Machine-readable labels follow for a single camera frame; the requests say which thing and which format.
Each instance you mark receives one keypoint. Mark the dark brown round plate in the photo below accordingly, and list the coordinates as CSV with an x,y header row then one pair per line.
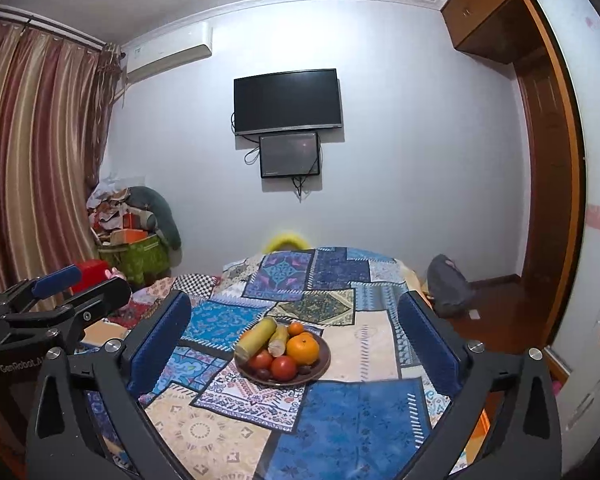
x,y
315,370

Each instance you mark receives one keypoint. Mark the yellow plush toy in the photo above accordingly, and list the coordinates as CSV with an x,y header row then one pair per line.
x,y
286,241

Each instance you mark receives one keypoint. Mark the brown wooden door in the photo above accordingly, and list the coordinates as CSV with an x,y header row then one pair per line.
x,y
557,174

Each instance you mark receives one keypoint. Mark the grey green plush toy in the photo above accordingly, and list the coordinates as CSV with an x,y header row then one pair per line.
x,y
147,199

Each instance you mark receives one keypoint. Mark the yellow corn cob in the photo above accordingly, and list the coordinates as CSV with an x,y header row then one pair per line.
x,y
254,339
278,341

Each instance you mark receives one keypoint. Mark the brown cardboard box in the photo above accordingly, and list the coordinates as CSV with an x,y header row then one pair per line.
x,y
100,332

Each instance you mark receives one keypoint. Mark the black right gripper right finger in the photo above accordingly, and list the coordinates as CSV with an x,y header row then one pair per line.
x,y
523,441

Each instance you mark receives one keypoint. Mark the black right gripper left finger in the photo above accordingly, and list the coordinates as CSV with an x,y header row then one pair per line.
x,y
63,441

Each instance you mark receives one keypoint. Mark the patchwork patterned bedspread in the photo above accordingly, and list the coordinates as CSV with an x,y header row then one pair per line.
x,y
363,419

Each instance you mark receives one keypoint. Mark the large wall television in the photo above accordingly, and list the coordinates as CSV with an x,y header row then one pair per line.
x,y
288,101

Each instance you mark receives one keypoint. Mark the large orange right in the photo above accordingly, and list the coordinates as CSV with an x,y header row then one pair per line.
x,y
303,349

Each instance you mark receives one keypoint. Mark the small orange tangerine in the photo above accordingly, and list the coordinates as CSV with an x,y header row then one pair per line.
x,y
295,329

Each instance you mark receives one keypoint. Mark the grey backpack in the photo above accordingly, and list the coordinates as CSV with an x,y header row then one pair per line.
x,y
451,293

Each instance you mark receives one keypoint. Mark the small wall monitor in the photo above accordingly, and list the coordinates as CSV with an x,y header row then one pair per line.
x,y
290,155

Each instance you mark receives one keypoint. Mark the white air conditioner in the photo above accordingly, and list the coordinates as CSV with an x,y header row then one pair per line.
x,y
155,56

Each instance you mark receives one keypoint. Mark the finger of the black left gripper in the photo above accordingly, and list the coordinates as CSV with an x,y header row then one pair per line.
x,y
98,302
24,295

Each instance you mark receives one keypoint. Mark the white sticker covered cabinet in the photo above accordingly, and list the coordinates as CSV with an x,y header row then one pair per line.
x,y
578,403

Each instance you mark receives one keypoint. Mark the red tomato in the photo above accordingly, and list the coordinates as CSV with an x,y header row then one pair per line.
x,y
284,369
262,360

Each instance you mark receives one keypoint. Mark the striped brown curtain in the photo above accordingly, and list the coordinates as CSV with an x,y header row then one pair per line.
x,y
55,104

